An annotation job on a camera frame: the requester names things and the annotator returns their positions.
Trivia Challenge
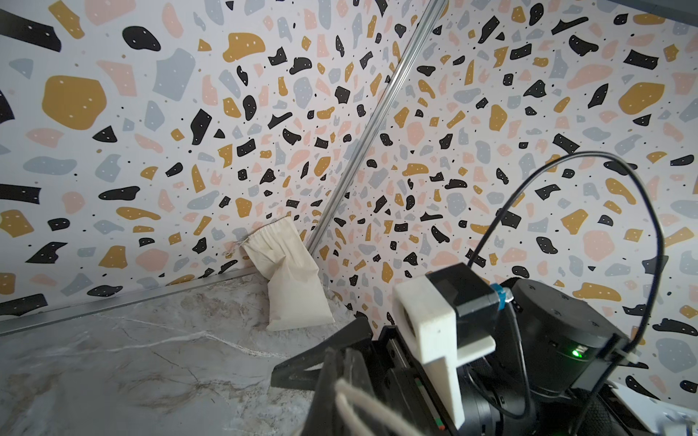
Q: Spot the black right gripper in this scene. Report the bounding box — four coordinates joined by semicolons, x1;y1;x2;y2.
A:
270;315;503;436

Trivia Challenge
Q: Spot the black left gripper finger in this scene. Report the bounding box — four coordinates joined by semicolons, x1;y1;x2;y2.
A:
301;348;374;435

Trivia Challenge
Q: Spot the closed cream cloth bag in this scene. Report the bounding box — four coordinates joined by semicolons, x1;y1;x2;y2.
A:
242;217;334;332

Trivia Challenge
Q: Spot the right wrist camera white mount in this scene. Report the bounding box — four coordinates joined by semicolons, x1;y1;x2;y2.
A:
392;263;507;427

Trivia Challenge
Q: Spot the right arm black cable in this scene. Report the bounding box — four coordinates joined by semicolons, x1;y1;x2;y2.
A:
465;151;667;436

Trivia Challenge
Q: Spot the aluminium corner post right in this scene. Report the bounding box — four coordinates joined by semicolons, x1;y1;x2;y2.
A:
307;0;448;254

